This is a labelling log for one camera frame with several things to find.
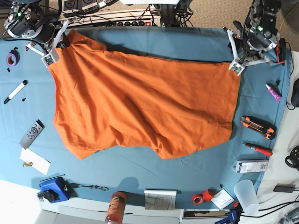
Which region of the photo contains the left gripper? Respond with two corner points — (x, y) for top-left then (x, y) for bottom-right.
(222, 21), (273, 67)

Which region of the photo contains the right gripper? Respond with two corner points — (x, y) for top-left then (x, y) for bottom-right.
(24, 19), (71, 55)

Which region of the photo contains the orange t-shirt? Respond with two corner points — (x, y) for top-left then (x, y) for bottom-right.
(49, 30), (241, 159)

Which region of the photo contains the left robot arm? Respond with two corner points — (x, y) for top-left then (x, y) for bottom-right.
(223, 0), (281, 71)

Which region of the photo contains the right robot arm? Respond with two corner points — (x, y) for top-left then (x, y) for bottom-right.
(1, 0), (70, 54)

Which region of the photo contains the orange black table clamp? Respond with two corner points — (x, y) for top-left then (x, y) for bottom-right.
(275, 38), (286, 64)

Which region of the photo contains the purple glue tube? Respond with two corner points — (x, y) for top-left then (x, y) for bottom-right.
(265, 84), (282, 102)

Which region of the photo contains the purple tape roll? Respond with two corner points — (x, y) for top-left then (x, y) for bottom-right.
(6, 50), (20, 68)

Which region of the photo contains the black white marker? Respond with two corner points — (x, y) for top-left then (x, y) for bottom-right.
(4, 80), (28, 104)

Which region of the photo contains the orange black utility knife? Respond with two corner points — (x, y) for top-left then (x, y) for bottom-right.
(241, 116), (276, 140)

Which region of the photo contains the grey remote control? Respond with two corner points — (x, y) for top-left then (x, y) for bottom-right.
(20, 119), (44, 149)

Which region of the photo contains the black power strip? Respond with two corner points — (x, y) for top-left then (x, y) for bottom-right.
(111, 20), (161, 27)

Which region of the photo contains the red screwdriver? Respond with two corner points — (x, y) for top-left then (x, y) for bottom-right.
(242, 142), (273, 156)

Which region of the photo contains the packaged bit set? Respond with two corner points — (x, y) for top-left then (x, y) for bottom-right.
(232, 159), (268, 173)

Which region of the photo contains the white paper card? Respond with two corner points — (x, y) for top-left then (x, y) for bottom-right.
(20, 148), (50, 175)

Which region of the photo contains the blue table cloth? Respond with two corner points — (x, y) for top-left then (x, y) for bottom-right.
(0, 41), (293, 209)

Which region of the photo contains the gold AA battery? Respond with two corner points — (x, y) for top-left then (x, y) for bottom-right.
(23, 162), (33, 167)

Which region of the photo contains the black zip tie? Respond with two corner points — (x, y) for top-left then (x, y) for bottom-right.
(40, 174), (65, 182)

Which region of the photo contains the translucent plastic cup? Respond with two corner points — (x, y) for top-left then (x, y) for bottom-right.
(234, 180), (260, 216)

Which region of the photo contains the red plastic block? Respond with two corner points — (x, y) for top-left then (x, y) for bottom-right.
(202, 189), (214, 202)

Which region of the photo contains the white paper leaflet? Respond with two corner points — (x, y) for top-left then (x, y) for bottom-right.
(211, 189), (234, 210)

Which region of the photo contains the blue box with knob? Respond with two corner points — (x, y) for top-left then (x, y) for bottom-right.
(39, 177), (71, 203)

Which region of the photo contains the red tape roll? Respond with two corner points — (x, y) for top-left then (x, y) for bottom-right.
(192, 194), (205, 205)

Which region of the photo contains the blue bar clamp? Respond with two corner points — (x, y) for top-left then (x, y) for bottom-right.
(215, 201), (243, 224)

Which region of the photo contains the grey notebook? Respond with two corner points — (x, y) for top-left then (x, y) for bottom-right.
(144, 189), (177, 210)

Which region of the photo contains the orange drink bottle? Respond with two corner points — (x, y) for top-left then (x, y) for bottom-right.
(105, 191), (127, 224)

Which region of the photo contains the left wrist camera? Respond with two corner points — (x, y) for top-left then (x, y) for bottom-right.
(228, 61), (245, 76)

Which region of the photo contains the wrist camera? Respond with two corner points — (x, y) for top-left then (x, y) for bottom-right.
(41, 53), (59, 68)
(228, 61), (245, 76)

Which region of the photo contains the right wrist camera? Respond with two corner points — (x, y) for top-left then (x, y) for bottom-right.
(41, 53), (59, 68)

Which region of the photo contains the lanyard with carabiner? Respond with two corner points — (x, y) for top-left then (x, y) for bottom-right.
(69, 183), (109, 192)

